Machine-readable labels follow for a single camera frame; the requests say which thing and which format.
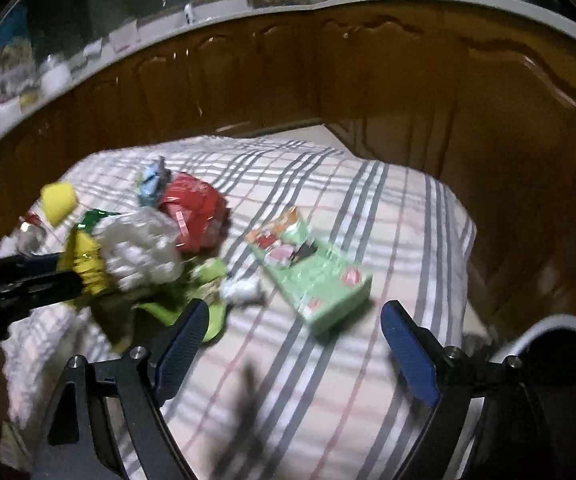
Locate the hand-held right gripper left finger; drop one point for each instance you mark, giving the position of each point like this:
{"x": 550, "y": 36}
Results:
{"x": 183, "y": 350}

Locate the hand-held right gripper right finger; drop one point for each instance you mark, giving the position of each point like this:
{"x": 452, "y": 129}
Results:
{"x": 410, "y": 357}

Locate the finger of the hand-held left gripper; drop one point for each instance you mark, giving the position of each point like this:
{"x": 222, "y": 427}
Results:
{"x": 43, "y": 291}
{"x": 33, "y": 262}

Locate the clear plastic bottle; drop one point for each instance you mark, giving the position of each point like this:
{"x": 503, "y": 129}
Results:
{"x": 30, "y": 232}

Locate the yellow wrapper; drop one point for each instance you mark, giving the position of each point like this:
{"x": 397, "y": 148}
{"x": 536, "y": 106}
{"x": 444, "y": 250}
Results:
{"x": 88, "y": 262}

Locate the yellow sponge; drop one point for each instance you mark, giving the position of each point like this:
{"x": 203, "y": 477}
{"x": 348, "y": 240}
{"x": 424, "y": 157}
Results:
{"x": 58, "y": 202}

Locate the light green wrapper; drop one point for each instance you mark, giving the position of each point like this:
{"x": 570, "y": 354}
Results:
{"x": 208, "y": 280}

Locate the white plastic bag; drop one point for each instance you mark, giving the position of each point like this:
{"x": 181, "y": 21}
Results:
{"x": 138, "y": 247}

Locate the green carton box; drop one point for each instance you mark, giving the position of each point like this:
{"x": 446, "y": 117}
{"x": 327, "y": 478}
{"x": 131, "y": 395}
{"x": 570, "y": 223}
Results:
{"x": 313, "y": 275}

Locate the red wrapper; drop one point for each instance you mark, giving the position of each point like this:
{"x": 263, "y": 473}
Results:
{"x": 195, "y": 215}

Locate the black bin with white rim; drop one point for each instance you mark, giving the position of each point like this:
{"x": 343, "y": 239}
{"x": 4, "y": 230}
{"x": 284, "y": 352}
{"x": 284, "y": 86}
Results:
{"x": 557, "y": 355}

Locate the dark green wrapper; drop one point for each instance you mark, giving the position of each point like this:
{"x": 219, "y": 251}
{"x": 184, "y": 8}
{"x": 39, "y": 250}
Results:
{"x": 93, "y": 219}

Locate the small white crumpled paper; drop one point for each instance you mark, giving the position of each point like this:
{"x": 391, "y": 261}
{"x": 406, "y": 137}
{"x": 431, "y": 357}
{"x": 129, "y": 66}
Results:
{"x": 242, "y": 292}

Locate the plaid cloth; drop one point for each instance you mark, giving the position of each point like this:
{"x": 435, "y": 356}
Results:
{"x": 328, "y": 390}

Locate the blue and white wrapper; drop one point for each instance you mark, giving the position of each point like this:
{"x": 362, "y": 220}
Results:
{"x": 154, "y": 182}

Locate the white container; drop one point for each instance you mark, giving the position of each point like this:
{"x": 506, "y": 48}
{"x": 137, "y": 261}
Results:
{"x": 54, "y": 79}

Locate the blue printed box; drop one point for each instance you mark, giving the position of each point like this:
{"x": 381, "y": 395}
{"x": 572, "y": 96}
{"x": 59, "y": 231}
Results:
{"x": 3, "y": 67}

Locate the brown wooden kitchen cabinets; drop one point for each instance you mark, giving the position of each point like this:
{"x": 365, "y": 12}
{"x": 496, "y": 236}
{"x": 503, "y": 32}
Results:
{"x": 367, "y": 75}

